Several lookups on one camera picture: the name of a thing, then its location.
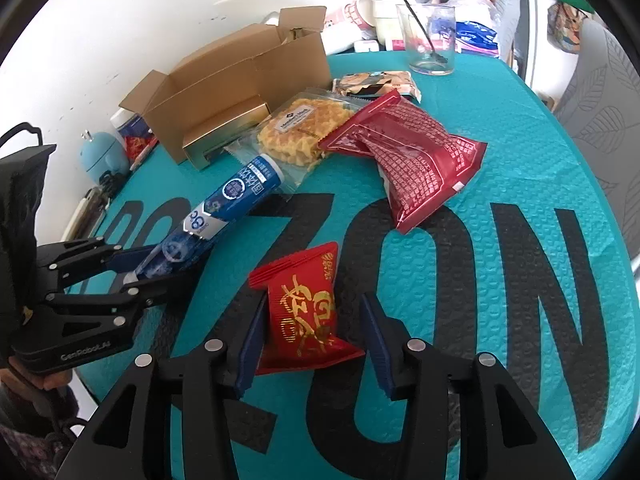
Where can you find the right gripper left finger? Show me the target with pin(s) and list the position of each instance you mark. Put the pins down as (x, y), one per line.
(128, 436)

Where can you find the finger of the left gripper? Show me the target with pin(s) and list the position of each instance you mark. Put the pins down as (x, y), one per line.
(95, 257)
(112, 316)

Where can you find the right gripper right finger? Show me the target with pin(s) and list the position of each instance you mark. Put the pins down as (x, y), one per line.
(501, 434)

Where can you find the blue tablet tube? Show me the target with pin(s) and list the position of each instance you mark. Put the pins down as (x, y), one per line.
(233, 200)

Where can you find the small red gold snack pack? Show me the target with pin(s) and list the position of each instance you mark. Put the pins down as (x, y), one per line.
(302, 315)

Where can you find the person's left hand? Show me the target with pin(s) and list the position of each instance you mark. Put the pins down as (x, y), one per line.
(43, 382)

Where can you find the light blue round toy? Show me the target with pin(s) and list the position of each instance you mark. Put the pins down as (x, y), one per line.
(101, 153)

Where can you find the brown cardboard box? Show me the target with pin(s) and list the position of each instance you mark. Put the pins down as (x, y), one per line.
(231, 84)

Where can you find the waffle in clear bag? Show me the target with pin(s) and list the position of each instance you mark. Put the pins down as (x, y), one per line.
(291, 134)

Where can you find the large red snack bag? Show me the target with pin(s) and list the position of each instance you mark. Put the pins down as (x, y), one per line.
(422, 164)

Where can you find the white curved tray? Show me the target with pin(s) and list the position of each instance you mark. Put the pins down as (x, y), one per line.
(242, 12)

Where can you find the brown patterned snack packet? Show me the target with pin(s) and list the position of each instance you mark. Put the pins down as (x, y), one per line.
(374, 84)

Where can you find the grey leaf pattern cushion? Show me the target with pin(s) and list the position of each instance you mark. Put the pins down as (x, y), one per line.
(600, 111)

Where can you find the black spoon in cup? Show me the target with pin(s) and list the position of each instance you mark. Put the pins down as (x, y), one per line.
(434, 55)

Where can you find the pink paper cup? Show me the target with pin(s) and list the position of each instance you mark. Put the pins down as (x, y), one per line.
(360, 13)

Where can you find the blue white plastic bag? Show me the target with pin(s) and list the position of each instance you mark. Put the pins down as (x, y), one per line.
(475, 38)

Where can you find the clear glass cup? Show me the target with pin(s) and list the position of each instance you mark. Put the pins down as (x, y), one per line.
(429, 32)

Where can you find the cream white kettle jug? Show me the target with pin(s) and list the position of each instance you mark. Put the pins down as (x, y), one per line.
(388, 24)

